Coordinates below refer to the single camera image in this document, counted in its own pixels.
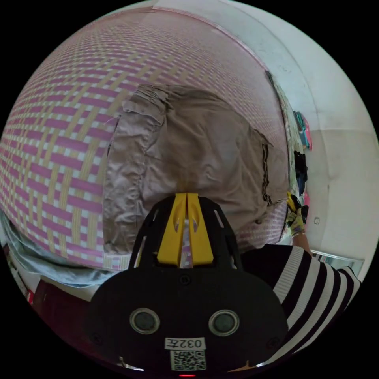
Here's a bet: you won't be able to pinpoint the person's right hand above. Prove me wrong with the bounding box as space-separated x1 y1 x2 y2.
286 210 307 237

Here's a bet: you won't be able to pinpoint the pile of clothes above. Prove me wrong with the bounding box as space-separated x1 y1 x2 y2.
292 110 313 208

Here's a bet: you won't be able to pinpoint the bed with pink woven mat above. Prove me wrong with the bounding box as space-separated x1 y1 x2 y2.
0 6 294 289

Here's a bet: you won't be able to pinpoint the person's body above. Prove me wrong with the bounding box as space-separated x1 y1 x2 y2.
242 244 362 365

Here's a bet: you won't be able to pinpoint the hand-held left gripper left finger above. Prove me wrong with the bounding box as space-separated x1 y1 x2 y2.
156 193 188 265

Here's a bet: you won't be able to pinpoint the pink pants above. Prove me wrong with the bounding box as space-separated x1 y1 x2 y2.
102 84 293 256

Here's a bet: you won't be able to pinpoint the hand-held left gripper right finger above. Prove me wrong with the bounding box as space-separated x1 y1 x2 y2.
187 193 214 265

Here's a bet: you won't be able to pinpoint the person's right forearm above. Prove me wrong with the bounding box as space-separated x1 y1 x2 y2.
292 231 313 256

